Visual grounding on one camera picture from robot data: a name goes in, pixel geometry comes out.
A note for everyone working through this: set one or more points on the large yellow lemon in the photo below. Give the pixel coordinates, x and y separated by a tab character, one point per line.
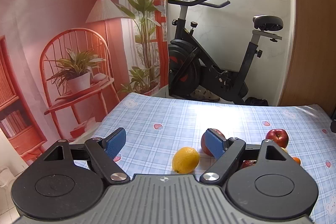
185	160

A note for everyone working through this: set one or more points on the black exercise bike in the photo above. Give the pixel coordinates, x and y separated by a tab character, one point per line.
194	75

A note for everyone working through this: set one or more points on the blue plaid tablecloth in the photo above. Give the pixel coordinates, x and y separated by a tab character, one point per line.
156	128

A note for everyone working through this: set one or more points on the printed room backdrop cloth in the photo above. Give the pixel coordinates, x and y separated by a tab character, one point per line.
65	64

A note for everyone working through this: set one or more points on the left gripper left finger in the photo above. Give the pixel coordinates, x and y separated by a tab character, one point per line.
102	151

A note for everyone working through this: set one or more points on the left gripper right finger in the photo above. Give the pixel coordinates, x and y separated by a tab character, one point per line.
227	153

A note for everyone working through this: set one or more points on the wooden door panel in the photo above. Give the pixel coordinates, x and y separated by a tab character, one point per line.
311	74

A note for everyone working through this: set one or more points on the dark purple mangosteen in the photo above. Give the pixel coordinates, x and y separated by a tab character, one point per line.
247	163

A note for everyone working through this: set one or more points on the shiny red apple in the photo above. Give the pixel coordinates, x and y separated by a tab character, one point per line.
279	136

